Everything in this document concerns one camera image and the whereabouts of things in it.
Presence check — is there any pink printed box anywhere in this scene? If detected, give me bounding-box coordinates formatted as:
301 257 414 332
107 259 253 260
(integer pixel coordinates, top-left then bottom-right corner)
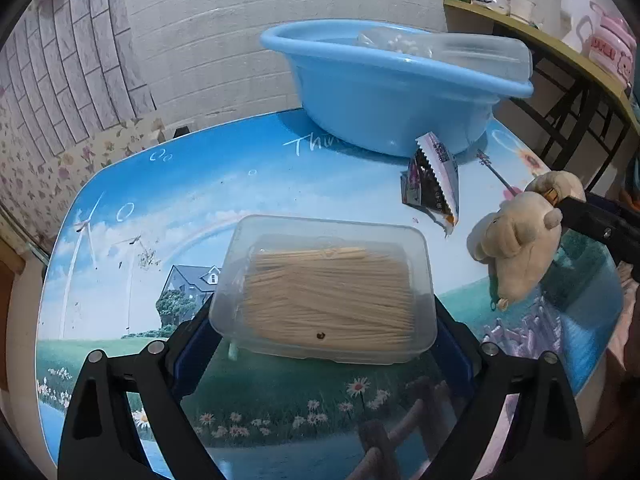
590 2 638 78

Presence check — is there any blue plastic basin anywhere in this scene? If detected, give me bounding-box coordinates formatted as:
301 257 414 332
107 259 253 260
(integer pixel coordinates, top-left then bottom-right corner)
260 19 535 157

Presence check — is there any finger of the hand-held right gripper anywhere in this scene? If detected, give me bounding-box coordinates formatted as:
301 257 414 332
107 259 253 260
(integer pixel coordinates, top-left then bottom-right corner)
552 196 621 246

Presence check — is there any wide white cup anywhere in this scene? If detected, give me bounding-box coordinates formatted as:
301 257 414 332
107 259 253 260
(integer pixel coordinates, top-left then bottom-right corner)
510 0 538 22

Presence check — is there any clear box of toothpicks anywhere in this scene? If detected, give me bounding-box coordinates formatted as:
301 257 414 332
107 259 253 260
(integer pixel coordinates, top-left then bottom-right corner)
208 214 439 365

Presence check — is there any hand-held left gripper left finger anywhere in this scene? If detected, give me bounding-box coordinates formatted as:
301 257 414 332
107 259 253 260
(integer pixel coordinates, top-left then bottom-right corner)
57 295 223 480

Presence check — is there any white bag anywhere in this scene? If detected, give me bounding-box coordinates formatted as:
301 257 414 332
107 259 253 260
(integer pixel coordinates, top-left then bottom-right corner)
560 0 596 53

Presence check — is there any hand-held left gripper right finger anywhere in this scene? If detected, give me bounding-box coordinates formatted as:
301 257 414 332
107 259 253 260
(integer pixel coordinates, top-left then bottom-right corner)
420 294 586 480

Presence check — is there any yellow side table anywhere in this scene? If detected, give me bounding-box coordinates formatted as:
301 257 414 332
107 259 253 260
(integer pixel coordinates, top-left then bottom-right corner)
444 0 640 196

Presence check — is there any small snack sachet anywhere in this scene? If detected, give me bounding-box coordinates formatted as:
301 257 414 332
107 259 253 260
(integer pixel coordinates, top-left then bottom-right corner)
400 132 461 238

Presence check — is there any clear box of cotton swabs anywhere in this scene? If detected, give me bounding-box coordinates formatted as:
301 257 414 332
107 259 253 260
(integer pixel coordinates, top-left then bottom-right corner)
356 27 533 83

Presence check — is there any brown bear plush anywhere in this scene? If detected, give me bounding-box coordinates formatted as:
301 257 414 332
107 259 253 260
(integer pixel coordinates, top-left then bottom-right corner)
466 170 587 312

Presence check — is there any wooden door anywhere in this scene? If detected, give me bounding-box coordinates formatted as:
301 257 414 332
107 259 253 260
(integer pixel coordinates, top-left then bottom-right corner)
0 235 26 391

